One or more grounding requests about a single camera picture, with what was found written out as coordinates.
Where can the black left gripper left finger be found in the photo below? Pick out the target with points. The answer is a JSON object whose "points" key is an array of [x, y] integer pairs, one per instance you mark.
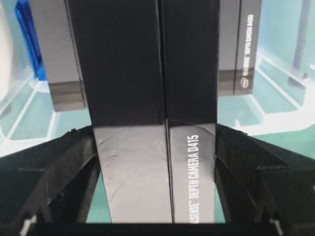
{"points": [[49, 183]]}

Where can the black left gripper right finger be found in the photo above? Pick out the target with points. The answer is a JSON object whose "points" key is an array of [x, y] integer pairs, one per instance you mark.
{"points": [[264, 185]]}

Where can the black camera box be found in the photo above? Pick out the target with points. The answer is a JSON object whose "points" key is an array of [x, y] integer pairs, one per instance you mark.
{"points": [[239, 31], [300, 45], [150, 72]]}

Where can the clear plastic storage case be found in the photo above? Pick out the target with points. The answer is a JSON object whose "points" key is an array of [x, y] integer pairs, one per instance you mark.
{"points": [[275, 111]]}

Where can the green table cloth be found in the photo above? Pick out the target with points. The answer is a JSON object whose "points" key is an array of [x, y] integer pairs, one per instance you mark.
{"points": [[99, 205]]}

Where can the blue cloth liner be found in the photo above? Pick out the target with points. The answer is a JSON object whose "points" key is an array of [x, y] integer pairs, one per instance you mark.
{"points": [[26, 23]]}

